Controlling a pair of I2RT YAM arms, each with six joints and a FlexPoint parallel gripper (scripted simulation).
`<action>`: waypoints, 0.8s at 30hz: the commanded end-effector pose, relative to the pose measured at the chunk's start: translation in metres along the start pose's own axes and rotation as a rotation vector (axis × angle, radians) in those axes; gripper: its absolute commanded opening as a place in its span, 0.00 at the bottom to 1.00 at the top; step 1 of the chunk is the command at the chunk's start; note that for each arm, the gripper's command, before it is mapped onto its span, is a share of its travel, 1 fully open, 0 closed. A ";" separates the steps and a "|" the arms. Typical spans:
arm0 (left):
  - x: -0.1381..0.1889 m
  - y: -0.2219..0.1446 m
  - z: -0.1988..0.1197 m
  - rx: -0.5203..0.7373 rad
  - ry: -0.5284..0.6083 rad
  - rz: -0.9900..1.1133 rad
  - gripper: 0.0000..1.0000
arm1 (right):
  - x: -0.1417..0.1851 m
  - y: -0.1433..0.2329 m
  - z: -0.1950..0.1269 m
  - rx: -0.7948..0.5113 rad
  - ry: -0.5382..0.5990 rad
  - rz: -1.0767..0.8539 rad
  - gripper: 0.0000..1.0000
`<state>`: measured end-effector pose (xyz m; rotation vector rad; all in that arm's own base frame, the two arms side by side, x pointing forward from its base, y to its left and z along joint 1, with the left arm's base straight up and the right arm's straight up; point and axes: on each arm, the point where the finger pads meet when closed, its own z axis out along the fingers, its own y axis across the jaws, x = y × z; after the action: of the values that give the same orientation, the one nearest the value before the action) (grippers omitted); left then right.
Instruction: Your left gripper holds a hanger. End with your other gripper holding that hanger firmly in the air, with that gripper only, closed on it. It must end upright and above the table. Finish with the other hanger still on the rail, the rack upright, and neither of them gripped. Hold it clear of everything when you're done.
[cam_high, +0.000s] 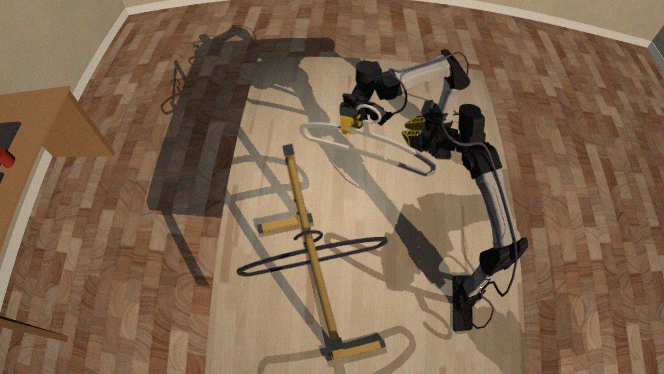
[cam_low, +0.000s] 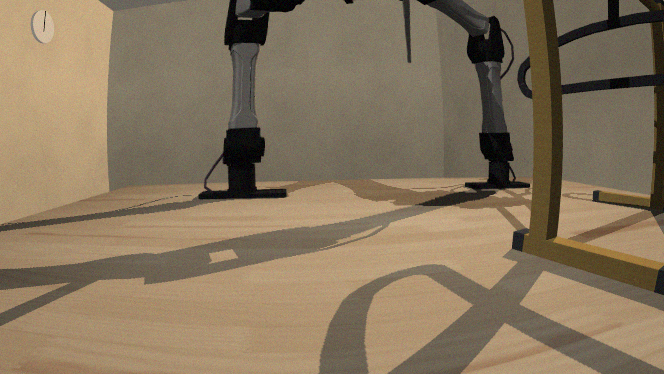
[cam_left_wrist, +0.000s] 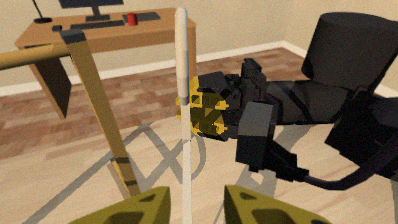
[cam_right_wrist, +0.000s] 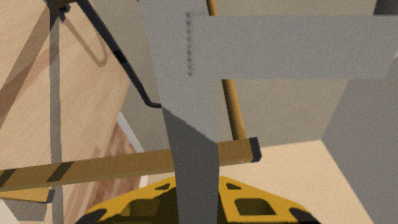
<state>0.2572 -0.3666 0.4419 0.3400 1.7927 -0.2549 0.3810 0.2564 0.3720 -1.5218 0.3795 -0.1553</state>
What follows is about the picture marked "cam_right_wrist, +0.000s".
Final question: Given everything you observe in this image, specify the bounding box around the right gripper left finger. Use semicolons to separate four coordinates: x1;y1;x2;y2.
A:
84;176;179;224

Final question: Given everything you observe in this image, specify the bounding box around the black wire hanger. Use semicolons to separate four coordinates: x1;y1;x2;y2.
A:
75;0;162;108

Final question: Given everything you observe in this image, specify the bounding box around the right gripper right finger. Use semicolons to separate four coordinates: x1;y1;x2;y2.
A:
217;176;311;224

